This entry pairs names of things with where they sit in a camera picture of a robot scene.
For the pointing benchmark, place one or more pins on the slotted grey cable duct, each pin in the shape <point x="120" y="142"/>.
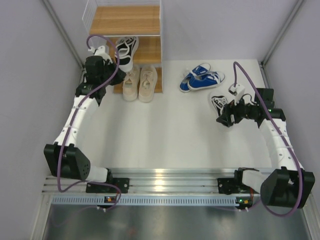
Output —
<point x="140" y="200"/>

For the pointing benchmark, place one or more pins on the aluminium frame post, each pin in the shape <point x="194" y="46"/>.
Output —
<point x="62" y="31"/>
<point x="284" y="27"/>

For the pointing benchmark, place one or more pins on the left aluminium frame post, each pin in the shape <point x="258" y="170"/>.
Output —
<point x="62" y="31"/>

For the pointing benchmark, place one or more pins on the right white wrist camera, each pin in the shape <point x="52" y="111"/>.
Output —
<point x="237" y="91"/>

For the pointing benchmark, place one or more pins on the beige lace sneaker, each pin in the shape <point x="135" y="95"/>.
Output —
<point x="130" y="84"/>
<point x="148" y="81"/>

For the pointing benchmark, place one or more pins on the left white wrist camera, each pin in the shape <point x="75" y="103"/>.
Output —
<point x="102" y="51"/>

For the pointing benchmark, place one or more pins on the black white sneaker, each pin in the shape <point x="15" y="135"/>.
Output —
<point x="127" y="47"/>
<point x="217" y="101"/>

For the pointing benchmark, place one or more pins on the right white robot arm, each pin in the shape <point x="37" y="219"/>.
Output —
<point x="289" y="185"/>

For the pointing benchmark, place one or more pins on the wooden three-tier shoe shelf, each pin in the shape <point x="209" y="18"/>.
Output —
<point x="128" y="18"/>

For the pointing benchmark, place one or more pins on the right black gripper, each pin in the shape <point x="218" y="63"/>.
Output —
<point x="230" y="109"/>

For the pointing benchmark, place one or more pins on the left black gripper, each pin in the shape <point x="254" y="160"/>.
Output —
<point x="119" y="76"/>

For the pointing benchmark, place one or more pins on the aluminium mounting rail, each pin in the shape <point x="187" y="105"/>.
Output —
<point x="155" y="182"/>

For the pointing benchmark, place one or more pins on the right aluminium frame post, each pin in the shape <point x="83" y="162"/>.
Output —
<point x="284" y="27"/>

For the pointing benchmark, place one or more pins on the blue canvas sneaker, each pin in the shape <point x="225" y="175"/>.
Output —
<point x="209" y="80"/>
<point x="199" y="71"/>

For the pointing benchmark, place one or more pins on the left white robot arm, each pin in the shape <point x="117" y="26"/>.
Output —
<point x="65" y="156"/>

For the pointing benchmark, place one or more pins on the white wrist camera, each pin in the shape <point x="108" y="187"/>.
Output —
<point x="102" y="51"/>
<point x="237" y="91"/>

